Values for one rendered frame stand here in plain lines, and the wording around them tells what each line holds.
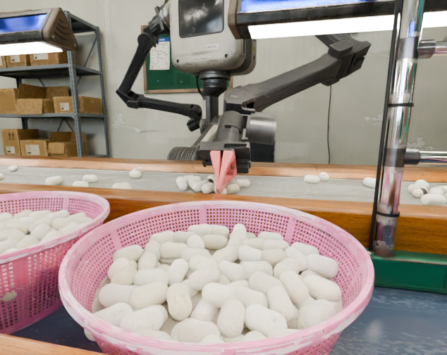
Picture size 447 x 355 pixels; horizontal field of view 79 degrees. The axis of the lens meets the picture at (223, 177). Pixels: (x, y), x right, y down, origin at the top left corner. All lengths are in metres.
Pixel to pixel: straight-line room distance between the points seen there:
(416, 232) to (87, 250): 0.39
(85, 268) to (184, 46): 1.09
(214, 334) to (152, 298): 0.07
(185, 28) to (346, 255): 1.13
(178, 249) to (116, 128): 2.92
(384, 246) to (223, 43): 0.97
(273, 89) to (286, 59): 1.99
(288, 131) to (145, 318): 2.47
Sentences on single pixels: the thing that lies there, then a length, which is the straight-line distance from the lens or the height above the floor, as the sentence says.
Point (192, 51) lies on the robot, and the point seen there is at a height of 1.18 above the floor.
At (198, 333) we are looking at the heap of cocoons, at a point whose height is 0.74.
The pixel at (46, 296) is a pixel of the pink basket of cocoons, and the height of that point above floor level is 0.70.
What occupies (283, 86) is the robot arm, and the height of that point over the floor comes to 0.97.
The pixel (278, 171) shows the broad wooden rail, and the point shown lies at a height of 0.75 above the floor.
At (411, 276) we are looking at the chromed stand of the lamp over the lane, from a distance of 0.43.
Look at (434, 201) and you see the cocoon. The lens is 0.58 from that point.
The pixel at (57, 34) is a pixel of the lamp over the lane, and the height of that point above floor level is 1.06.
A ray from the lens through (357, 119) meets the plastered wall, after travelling 2.68.
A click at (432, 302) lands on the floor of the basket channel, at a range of 0.42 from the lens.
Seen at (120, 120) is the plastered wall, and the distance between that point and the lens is 3.17.
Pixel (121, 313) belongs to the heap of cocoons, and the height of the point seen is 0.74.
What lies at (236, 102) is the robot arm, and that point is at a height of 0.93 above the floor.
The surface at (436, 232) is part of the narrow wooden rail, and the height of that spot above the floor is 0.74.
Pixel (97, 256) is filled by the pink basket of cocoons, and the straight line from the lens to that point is 0.31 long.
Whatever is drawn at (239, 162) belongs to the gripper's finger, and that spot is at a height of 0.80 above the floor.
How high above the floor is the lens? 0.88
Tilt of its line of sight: 11 degrees down
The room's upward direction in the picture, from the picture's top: straight up
